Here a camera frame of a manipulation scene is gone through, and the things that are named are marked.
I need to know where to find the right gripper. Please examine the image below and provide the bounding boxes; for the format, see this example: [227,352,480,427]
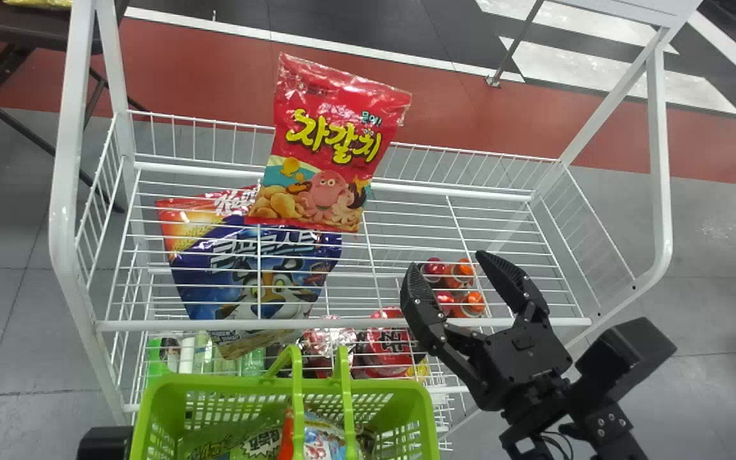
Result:
[399,250,574,411]

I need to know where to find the green basket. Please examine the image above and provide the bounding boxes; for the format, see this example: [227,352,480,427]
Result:
[128,344,441,460]

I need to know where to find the blue snack packet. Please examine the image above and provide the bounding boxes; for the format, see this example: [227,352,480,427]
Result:
[304,412,376,460]

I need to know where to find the red snack packet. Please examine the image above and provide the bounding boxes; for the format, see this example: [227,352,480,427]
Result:
[244,52,413,234]

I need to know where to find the blue cereal bag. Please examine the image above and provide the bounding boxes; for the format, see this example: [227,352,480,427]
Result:
[155,187,344,360]

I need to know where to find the green snack packet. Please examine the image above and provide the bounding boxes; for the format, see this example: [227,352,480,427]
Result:
[183,424,286,460]

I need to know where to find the green bottle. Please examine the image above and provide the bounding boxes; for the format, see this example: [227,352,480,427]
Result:
[147,336,172,381]

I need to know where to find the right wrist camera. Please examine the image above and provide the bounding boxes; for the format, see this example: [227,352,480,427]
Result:
[574,317,678,411]

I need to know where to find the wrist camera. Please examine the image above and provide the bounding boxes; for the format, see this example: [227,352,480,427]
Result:
[77,425,134,460]
[574,317,678,411]

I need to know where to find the white wire rack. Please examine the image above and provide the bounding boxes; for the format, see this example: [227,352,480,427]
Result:
[49,0,705,452]

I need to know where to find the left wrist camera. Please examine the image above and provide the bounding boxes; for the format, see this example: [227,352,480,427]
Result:
[77,425,134,460]

